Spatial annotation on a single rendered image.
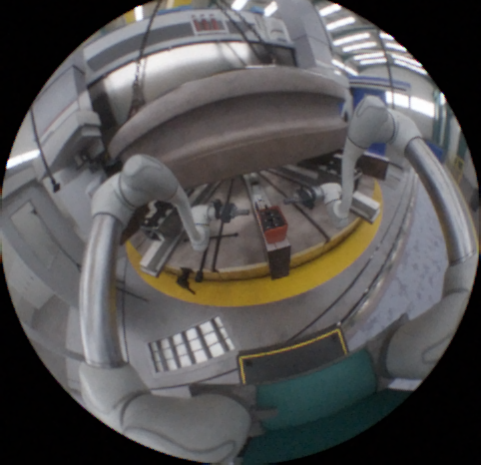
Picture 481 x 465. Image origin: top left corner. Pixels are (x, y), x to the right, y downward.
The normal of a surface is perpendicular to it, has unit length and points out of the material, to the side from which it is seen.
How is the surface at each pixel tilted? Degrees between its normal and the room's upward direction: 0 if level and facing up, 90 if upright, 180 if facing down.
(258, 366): 0
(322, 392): 0
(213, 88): 90
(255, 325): 0
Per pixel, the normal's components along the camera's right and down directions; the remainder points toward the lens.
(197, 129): -0.03, 0.67
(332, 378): -0.23, -0.73
